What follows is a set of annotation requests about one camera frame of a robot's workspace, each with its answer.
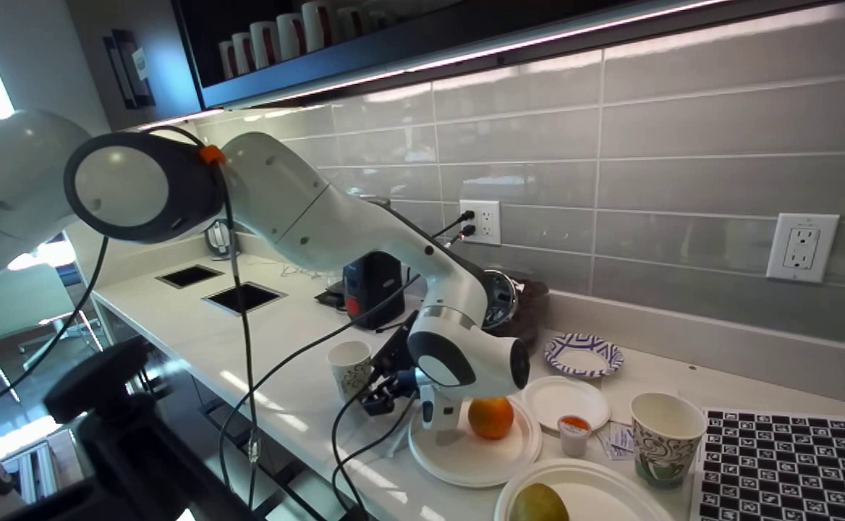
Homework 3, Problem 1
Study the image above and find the white wall outlet left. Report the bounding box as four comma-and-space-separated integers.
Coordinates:
461, 200, 500, 243

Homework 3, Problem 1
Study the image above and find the black white checkerboard mat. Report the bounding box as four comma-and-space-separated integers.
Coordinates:
692, 407, 845, 521

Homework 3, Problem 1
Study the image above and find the small patterned paper cup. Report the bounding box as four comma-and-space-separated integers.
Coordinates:
326, 340, 374, 398

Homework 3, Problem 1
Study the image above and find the large white paper plate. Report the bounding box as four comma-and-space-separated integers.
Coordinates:
407, 397, 540, 489

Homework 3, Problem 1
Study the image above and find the chrome dome brown appliance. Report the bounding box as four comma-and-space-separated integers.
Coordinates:
484, 268, 547, 348

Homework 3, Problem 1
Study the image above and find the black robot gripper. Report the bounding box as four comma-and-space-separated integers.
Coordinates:
361, 323, 419, 417

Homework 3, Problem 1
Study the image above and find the small sauce cup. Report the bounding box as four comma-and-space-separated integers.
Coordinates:
558, 414, 594, 457

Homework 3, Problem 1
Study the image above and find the black dark upper shelf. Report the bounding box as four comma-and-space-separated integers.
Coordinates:
63, 0, 831, 133

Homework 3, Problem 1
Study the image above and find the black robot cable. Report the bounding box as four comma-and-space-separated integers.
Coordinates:
0, 123, 419, 514

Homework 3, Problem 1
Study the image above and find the white office chair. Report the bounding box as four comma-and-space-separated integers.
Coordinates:
0, 264, 99, 378

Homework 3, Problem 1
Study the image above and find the small white paper plate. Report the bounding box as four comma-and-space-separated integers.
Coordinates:
524, 376, 611, 431

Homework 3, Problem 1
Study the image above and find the yellow-green fruit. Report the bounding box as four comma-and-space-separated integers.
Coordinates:
508, 482, 571, 521

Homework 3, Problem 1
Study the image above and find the white wall outlet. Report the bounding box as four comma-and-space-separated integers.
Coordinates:
461, 200, 500, 243
766, 211, 838, 282

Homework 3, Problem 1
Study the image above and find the orange fruit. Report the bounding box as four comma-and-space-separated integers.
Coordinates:
468, 397, 514, 439

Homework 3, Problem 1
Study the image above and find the blue patterned paper plate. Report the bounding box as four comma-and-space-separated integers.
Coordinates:
544, 332, 626, 382

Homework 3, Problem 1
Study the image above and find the front white paper plate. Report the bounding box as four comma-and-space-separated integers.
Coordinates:
492, 459, 670, 521

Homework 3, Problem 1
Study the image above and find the black camera stand foreground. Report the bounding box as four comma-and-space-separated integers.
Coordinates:
3, 339, 257, 521

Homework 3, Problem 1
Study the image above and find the black power cord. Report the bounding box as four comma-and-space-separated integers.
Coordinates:
215, 211, 476, 485

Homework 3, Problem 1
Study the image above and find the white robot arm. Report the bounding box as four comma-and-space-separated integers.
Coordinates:
0, 109, 529, 402

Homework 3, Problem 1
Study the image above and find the black coffee grinder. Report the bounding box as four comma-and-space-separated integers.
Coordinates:
342, 252, 404, 330

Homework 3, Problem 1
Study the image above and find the white wall outlet right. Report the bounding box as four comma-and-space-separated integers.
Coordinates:
766, 211, 838, 282

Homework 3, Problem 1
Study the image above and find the large patterned paper cup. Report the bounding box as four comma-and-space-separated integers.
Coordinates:
630, 394, 707, 489

